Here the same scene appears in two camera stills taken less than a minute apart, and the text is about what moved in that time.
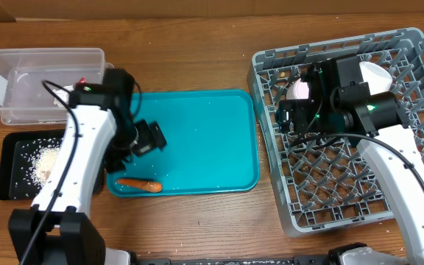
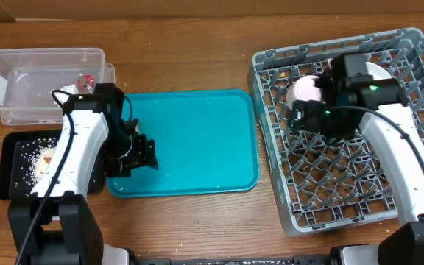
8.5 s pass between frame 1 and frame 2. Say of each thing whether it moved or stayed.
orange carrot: moved
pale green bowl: stayed
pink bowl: stayed
